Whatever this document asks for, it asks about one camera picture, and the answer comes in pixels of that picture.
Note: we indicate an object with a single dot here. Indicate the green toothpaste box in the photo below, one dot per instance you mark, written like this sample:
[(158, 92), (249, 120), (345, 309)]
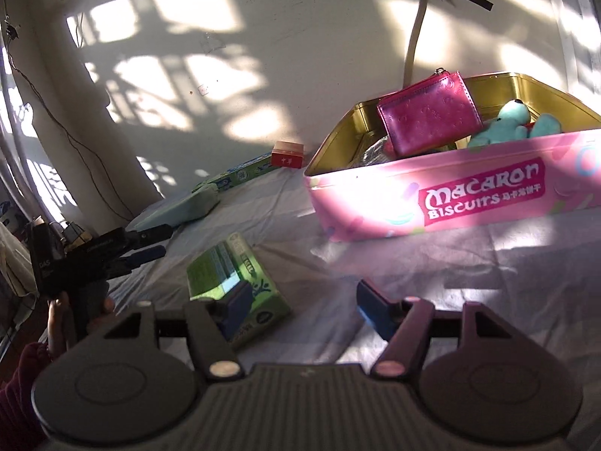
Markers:
[(240, 174)]

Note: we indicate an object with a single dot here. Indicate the magenta zip coin purse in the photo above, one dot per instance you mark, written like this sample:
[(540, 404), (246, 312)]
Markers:
[(435, 112)]

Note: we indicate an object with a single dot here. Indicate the green medicine box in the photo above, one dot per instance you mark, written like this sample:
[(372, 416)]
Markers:
[(216, 271)]

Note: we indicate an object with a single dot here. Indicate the patterned tissue pack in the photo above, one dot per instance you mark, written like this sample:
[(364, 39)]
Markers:
[(371, 151)]

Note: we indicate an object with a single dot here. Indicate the red cigarette pack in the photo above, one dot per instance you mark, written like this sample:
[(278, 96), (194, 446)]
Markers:
[(288, 155)]

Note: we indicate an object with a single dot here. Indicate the pink macaron biscuit tin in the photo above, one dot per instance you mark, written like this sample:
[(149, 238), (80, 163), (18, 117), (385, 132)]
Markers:
[(463, 187)]

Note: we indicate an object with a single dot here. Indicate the teal plush bear toy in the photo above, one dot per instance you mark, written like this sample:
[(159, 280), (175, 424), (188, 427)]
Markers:
[(514, 123)]

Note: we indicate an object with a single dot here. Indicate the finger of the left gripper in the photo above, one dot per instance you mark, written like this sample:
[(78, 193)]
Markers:
[(147, 237), (126, 265)]

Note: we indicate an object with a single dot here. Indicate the striped blue bed sheet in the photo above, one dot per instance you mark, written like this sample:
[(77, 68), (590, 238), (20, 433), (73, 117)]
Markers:
[(542, 275)]

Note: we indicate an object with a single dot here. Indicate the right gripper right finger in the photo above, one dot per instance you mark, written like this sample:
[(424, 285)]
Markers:
[(404, 325)]

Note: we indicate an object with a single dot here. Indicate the teal fabric pencil case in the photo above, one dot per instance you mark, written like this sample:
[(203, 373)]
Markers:
[(183, 208)]

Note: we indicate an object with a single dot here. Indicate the white window frame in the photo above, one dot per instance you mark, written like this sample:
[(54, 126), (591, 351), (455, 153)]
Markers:
[(578, 22)]

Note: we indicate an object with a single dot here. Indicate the person's left hand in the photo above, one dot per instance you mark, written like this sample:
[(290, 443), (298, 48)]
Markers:
[(60, 330)]

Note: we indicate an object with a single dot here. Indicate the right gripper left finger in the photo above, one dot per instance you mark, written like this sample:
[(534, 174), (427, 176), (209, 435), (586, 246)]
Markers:
[(211, 324)]

